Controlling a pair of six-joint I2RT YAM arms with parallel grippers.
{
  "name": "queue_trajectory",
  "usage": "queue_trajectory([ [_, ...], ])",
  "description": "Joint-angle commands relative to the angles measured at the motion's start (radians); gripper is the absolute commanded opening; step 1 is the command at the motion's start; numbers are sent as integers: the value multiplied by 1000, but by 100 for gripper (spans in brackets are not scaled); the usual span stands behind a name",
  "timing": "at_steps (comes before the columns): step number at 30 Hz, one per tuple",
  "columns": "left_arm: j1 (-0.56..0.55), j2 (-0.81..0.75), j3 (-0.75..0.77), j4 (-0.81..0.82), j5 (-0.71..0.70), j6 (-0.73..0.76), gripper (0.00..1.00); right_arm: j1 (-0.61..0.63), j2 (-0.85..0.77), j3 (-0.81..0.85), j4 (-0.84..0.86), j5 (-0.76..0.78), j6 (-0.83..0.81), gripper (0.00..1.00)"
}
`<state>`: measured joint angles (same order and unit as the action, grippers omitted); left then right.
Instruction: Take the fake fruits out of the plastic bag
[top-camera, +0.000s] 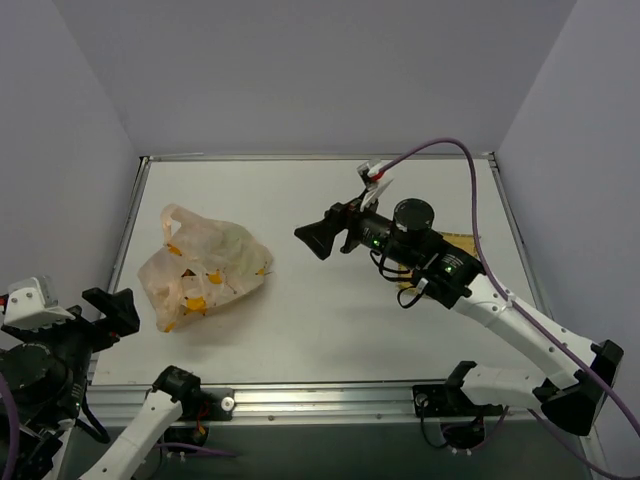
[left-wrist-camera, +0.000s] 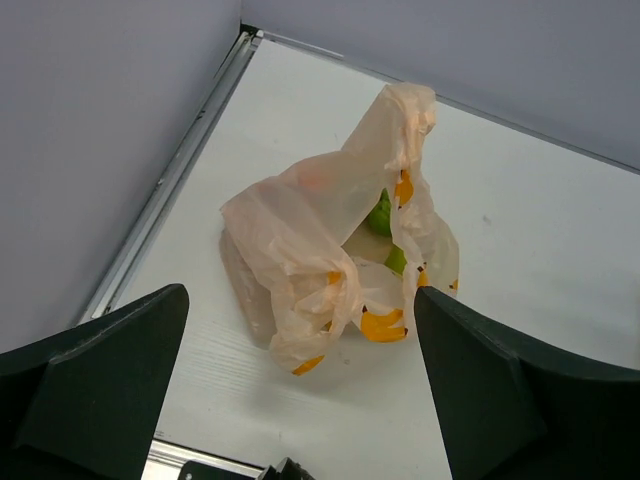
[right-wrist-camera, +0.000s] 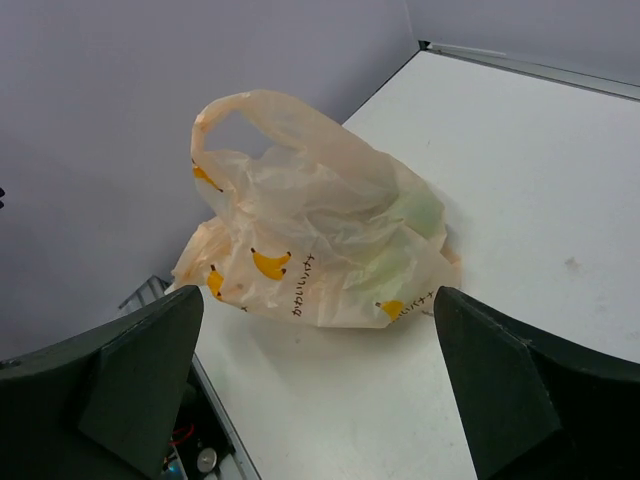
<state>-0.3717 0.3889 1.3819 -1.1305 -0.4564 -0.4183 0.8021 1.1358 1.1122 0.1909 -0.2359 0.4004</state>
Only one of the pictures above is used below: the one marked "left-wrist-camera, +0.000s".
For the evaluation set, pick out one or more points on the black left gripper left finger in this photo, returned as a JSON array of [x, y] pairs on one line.
[[84, 403]]

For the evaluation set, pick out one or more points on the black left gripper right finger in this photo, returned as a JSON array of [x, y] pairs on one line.
[[511, 406]]

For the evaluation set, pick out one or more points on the translucent banana print plastic bag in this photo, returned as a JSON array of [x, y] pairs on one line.
[[303, 261]]

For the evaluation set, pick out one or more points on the green fake pear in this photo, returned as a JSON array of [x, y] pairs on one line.
[[396, 260]]

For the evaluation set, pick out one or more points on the aluminium table frame rail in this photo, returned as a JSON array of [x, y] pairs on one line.
[[549, 244]]

